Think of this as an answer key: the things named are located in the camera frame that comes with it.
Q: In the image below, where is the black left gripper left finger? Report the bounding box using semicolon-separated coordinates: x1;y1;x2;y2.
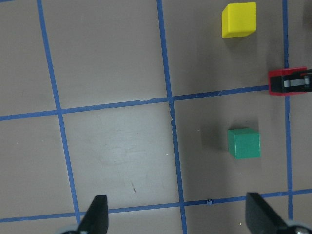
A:
77;195;109;234

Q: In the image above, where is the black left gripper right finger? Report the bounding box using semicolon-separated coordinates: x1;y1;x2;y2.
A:
245;193;294;234

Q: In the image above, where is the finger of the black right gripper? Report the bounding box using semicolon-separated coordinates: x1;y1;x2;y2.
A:
271;69;312;93

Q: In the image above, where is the red wooden block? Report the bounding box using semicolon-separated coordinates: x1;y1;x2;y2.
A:
268;66;308;97

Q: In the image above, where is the green wooden block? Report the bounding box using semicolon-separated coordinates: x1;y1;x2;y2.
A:
227;128;261;159

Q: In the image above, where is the yellow wooden block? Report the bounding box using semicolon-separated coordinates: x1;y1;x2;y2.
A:
221;2;256;38

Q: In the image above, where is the brown paper table mat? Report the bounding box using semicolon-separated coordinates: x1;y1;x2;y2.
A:
0;0;312;234

